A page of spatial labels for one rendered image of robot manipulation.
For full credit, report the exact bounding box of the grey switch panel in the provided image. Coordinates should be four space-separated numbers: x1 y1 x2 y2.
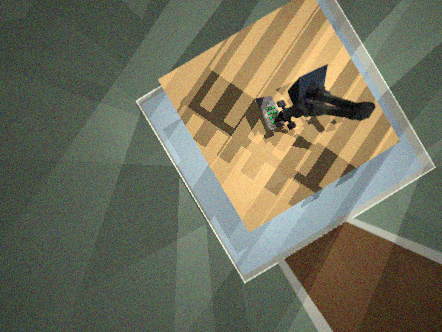
256 96 285 131

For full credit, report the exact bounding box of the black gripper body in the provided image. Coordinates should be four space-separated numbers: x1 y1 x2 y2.
276 100 296 130

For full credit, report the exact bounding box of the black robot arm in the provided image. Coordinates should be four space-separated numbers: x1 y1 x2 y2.
279 83 375 122

